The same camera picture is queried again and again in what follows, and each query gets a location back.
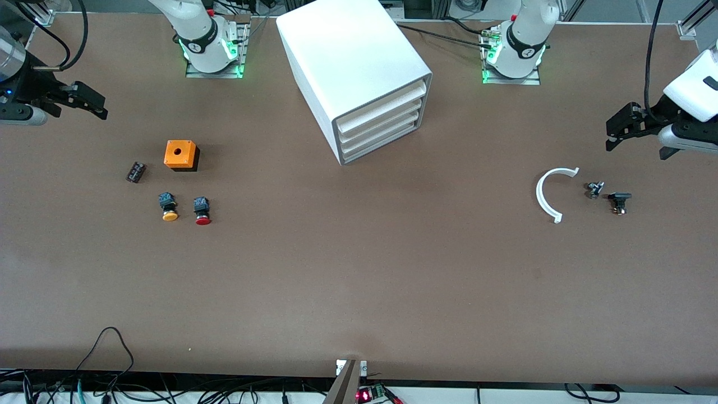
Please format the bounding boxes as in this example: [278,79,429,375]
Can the white plastic drawer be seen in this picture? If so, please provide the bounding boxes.
[338,99,425,144]
[342,121,421,164]
[337,79,429,134]
[340,111,422,154]

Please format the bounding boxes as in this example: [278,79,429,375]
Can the orange mushroom push button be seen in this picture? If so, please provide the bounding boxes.
[158,192,180,222]

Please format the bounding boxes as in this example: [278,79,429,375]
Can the white drawer cabinet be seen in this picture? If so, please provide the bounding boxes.
[276,0,434,166]

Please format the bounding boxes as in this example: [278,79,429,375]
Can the circuit board with red light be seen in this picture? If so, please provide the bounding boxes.
[357,383,388,403]

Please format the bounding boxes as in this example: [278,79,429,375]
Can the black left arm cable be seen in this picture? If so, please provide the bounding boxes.
[644,0,667,116]

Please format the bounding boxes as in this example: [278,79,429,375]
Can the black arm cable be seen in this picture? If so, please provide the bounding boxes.
[644,0,667,116]
[8,0,90,72]

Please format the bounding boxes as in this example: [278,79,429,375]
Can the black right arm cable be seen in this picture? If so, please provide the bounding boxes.
[8,0,90,72]

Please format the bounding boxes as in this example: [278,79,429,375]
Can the aluminium frame corner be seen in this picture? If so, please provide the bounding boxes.
[676,0,718,39]
[22,0,55,27]

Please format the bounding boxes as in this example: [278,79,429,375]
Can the white half-ring clamp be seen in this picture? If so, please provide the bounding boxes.
[536,167,580,224]

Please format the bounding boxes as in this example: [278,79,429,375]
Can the orange button enclosure box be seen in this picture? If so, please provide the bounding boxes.
[164,140,200,172]

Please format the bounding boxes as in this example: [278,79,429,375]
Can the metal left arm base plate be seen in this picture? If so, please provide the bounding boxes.
[481,25,542,86]

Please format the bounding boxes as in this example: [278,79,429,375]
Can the black cable on table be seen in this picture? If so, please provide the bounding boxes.
[393,22,494,51]

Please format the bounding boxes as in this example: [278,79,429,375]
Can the black looped cable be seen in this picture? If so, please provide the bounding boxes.
[76,327,135,385]

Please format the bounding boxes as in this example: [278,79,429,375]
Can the black curled cable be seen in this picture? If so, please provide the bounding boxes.
[564,383,620,403]

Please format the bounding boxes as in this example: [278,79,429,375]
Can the brown slanted post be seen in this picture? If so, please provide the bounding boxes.
[323,359,361,404]

